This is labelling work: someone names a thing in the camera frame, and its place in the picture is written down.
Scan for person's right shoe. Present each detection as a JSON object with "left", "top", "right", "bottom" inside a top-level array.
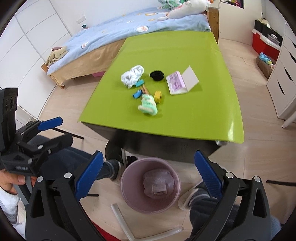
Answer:
[{"left": 178, "top": 181, "right": 203, "bottom": 211}]

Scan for person's left hand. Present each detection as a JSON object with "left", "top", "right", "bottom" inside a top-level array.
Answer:
[{"left": 0, "top": 169, "right": 26, "bottom": 195}]

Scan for white plush toy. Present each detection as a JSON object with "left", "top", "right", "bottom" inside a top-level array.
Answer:
[{"left": 158, "top": 1, "right": 213, "bottom": 21}]

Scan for blue binder clip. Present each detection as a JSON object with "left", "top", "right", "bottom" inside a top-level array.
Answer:
[
  {"left": 133, "top": 89, "right": 143, "bottom": 99},
  {"left": 135, "top": 79, "right": 144, "bottom": 87}
]

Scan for brown pet bed with toys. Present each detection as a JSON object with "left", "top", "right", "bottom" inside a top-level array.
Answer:
[{"left": 256, "top": 52, "right": 276, "bottom": 79}]

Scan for wooden clothespin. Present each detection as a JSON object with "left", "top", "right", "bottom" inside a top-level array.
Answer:
[{"left": 140, "top": 84, "right": 150, "bottom": 95}]

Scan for wooden bed footboard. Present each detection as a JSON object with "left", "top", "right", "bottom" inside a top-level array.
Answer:
[{"left": 206, "top": 7, "right": 220, "bottom": 44}]

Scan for white stool frame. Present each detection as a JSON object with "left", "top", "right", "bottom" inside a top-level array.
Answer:
[{"left": 111, "top": 203, "right": 185, "bottom": 241}]

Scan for pink box under bed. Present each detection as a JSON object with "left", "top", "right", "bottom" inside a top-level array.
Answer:
[{"left": 92, "top": 71, "right": 105, "bottom": 77}]

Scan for white cloth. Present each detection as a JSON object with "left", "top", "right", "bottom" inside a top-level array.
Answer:
[{"left": 121, "top": 65, "right": 144, "bottom": 89}]

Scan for yellow binder clip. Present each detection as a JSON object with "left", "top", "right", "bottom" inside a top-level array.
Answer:
[{"left": 154, "top": 91, "right": 162, "bottom": 103}]

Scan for black hair scrunchie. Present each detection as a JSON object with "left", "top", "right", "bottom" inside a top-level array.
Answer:
[{"left": 149, "top": 70, "right": 164, "bottom": 81}]

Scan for green-topped black table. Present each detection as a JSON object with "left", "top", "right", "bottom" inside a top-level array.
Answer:
[{"left": 79, "top": 31, "right": 244, "bottom": 163}]

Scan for black storage bins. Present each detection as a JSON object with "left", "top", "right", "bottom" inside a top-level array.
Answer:
[{"left": 254, "top": 19, "right": 283, "bottom": 46}]

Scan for person's shoe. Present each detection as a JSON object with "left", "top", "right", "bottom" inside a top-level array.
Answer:
[
  {"left": 178, "top": 181, "right": 203, "bottom": 211},
  {"left": 108, "top": 148, "right": 127, "bottom": 185}
]

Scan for folded beige blanket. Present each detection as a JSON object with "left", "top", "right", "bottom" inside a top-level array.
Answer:
[{"left": 46, "top": 46, "right": 68, "bottom": 66}]

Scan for bed with blue duvet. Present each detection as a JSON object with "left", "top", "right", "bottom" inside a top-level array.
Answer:
[{"left": 42, "top": 8, "right": 211, "bottom": 88}]

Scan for pink trash bin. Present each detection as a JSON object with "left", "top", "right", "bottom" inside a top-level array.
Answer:
[{"left": 120, "top": 157, "right": 181, "bottom": 214}]

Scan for person's left shoe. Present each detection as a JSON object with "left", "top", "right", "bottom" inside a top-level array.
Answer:
[{"left": 108, "top": 148, "right": 127, "bottom": 185}]

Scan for red storage box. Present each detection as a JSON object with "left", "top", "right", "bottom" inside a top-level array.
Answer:
[{"left": 252, "top": 29, "right": 280, "bottom": 61}]

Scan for green plush toys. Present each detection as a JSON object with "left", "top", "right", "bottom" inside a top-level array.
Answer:
[{"left": 158, "top": 0, "right": 186, "bottom": 10}]

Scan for white drawer unit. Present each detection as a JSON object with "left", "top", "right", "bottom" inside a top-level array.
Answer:
[{"left": 266, "top": 24, "right": 296, "bottom": 120}]

